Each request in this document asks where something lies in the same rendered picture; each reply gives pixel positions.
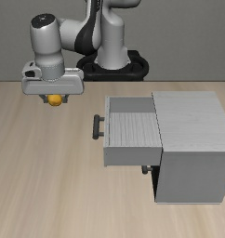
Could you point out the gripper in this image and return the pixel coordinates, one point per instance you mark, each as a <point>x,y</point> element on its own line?
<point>55,84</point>

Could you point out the orange mango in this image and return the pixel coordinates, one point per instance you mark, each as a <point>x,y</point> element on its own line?
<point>55,100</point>

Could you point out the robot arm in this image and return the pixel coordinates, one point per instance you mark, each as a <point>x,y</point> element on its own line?
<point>111,37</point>

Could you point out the grey cabinet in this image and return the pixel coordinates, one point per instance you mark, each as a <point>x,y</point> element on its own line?
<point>191,145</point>

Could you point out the open grey drawer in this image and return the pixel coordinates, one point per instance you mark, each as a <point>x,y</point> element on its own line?
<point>133,133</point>

